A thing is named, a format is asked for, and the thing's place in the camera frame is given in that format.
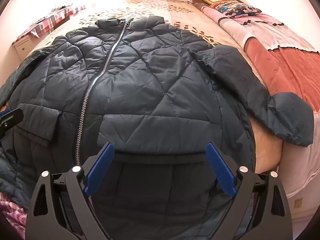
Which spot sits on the white drawer cabinet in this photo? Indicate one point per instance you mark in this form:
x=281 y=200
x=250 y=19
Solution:
x=22 y=48

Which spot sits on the side table with plaid cloth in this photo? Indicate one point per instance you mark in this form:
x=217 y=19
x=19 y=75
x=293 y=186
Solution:
x=47 y=22

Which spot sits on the person's plaid clothing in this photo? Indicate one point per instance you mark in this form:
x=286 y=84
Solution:
x=12 y=207

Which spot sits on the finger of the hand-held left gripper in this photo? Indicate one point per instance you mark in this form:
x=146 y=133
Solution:
x=11 y=120

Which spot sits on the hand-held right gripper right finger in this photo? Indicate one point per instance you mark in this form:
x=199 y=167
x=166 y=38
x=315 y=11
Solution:
x=222 y=170

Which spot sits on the colourful printed pillow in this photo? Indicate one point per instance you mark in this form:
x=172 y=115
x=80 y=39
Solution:
x=237 y=9

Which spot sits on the brown pillow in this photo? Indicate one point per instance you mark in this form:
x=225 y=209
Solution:
x=197 y=1

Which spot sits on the beige leaf-patterned blanket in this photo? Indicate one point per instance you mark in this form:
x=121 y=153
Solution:
x=160 y=7

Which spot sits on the dark teal quilted jacket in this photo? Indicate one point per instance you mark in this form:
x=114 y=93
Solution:
x=150 y=92

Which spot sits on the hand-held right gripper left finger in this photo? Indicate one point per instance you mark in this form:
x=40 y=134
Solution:
x=98 y=170

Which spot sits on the pink patchwork quilt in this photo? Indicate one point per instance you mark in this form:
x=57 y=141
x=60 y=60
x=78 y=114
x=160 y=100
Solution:
x=287 y=62

